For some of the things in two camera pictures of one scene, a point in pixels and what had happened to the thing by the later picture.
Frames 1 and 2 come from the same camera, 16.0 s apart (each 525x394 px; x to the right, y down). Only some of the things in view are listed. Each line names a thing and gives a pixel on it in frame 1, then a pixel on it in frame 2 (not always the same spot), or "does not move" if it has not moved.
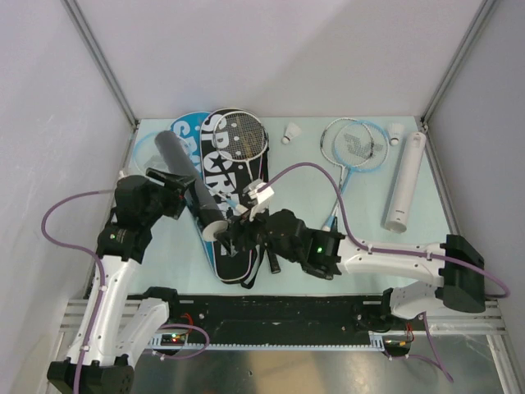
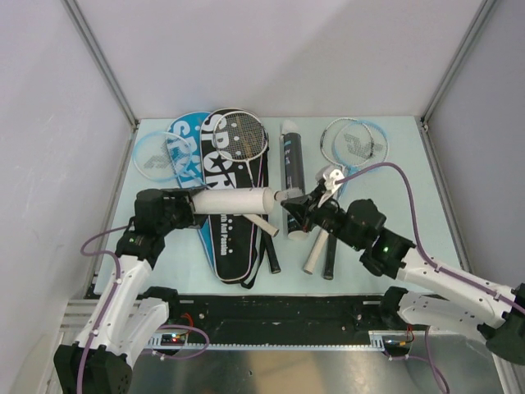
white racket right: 346,142 does not move
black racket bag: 235,153 does not move
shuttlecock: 291,130 does not move
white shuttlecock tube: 398,214 -> 233,201
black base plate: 280,320 does not move
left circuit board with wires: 172,336 does not move
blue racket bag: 187,128 does not move
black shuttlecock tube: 207,209 -> 294,168
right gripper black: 238,227 -> 304,217
